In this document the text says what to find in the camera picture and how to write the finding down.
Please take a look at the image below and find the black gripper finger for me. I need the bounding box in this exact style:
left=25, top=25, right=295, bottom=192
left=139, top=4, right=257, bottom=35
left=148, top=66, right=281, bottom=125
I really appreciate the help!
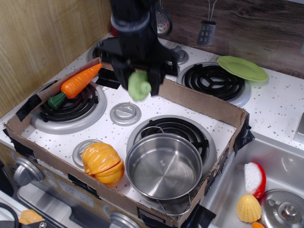
left=112, top=61, right=135, bottom=90
left=147, top=67, right=166, bottom=96

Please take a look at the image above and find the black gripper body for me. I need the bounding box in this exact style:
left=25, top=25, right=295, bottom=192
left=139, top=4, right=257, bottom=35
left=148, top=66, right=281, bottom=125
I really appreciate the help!
left=97, top=38, right=179, bottom=76

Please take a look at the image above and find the light green toy broccoli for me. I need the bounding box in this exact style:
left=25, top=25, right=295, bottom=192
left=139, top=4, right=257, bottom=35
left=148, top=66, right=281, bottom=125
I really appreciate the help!
left=128, top=72, right=152, bottom=102

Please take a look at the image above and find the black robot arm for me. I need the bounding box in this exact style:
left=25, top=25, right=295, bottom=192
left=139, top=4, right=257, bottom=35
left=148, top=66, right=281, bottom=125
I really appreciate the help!
left=97, top=0, right=179, bottom=95

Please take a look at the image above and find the stainless steel pot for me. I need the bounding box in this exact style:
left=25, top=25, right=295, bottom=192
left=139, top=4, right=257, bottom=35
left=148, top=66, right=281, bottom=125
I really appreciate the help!
left=125, top=132, right=203, bottom=217

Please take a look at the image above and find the silver pot lid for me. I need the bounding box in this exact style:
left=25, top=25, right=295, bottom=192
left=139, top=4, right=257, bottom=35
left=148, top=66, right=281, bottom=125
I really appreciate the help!
left=258, top=190, right=304, bottom=228

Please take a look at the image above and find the back left stove burner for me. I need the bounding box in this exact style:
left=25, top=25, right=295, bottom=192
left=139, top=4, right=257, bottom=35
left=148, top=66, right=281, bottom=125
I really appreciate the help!
left=86, top=38, right=112, bottom=63

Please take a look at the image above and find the silver back stove cap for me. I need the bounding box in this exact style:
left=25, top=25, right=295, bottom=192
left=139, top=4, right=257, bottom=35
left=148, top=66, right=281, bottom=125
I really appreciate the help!
left=170, top=46, right=190, bottom=66

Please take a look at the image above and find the silver stove cap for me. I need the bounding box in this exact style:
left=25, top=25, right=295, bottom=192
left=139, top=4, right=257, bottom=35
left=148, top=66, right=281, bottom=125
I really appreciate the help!
left=72, top=139, right=101, bottom=169
left=110, top=103, right=142, bottom=126
left=170, top=46, right=190, bottom=66

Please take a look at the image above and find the silver centre stove cap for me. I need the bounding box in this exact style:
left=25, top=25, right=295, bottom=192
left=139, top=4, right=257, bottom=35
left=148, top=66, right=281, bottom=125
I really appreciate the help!
left=110, top=103, right=142, bottom=126

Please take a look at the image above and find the orange toy carrot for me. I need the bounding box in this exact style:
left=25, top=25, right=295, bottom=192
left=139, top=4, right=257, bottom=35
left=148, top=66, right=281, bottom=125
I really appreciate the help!
left=47, top=63, right=103, bottom=110

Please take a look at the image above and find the hanging metal strainer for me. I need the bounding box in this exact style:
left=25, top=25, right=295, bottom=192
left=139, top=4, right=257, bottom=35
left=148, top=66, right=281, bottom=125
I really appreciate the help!
left=155, top=0, right=172, bottom=38

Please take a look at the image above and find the back right stove burner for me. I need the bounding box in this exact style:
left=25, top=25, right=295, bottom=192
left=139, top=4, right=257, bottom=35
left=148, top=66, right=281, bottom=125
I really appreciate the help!
left=177, top=62, right=251, bottom=107

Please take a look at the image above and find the front left stove burner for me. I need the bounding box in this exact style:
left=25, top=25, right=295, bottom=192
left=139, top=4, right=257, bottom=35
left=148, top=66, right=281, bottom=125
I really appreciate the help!
left=31, top=82, right=107, bottom=135

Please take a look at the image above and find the hanging metal spatula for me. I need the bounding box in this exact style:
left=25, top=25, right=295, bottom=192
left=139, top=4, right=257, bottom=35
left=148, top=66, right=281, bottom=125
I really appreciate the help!
left=197, top=0, right=217, bottom=46

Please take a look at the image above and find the green plastic plate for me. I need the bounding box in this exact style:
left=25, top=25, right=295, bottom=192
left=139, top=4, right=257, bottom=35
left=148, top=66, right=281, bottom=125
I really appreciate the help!
left=217, top=56, right=269, bottom=82

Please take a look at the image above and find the orange toy pumpkin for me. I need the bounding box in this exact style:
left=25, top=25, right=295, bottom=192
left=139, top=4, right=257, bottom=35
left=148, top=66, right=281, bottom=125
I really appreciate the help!
left=81, top=142, right=125, bottom=188

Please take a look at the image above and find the silver front stove cap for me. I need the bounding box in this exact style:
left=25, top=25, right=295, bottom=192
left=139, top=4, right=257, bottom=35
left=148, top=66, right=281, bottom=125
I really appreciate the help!
left=72, top=139, right=101, bottom=169

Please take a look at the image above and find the brown cardboard fence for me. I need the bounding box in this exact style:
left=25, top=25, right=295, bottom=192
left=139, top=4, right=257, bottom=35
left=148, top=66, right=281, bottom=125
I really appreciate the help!
left=2, top=59, right=249, bottom=228

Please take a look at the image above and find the silver stove knob left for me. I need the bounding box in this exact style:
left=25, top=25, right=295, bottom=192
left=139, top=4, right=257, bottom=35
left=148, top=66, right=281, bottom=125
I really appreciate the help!
left=13, top=157, right=44, bottom=186

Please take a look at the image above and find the silver stove knob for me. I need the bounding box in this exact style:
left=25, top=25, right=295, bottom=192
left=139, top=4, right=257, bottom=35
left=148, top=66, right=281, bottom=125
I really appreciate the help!
left=109, top=212, right=137, bottom=228
left=13, top=157, right=44, bottom=186

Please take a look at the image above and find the red white toy apple slice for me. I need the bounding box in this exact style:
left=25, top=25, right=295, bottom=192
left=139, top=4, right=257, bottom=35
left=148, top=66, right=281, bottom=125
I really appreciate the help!
left=244, top=162, right=266, bottom=199

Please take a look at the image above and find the silver stove knob right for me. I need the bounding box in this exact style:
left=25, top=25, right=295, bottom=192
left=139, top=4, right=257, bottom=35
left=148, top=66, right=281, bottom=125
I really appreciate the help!
left=109, top=212, right=137, bottom=228

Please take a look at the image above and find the yellow toy corn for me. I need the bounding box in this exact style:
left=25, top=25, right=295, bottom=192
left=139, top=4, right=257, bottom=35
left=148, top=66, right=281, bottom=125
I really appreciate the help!
left=237, top=195, right=262, bottom=223

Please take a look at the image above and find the orange object bottom left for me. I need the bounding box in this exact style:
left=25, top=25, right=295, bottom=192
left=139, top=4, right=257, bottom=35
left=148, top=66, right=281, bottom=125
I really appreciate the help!
left=19, top=209, right=44, bottom=225

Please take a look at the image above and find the small orange toy piece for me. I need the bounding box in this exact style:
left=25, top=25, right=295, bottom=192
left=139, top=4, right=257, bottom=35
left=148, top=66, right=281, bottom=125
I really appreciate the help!
left=252, top=222, right=265, bottom=228

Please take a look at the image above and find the black cable bottom left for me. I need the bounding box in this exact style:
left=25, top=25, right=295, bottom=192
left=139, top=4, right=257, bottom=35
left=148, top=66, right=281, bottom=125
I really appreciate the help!
left=0, top=201, right=19, bottom=228

